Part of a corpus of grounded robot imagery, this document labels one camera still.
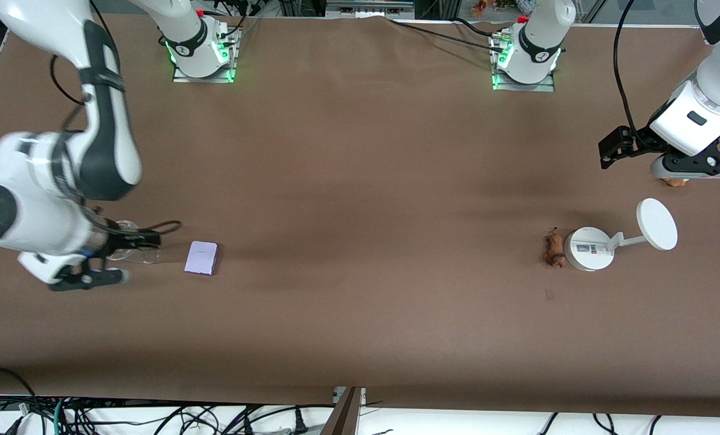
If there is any white round desk lamp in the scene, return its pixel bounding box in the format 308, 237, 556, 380
564, 198, 678, 272

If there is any aluminium frame rail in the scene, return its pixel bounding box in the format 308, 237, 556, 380
326, 0, 416, 18

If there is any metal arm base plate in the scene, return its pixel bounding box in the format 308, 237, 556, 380
491, 33, 556, 92
172, 27, 238, 83

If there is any brown lion figurine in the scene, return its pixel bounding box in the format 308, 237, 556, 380
544, 227, 567, 268

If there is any brown table cover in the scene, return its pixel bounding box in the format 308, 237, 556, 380
0, 13, 720, 417

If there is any white power strip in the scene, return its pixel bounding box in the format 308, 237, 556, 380
333, 387, 368, 407

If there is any brown wooden beam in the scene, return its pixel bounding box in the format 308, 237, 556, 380
320, 387, 362, 435

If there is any teal cable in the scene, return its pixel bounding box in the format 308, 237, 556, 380
53, 398, 73, 435

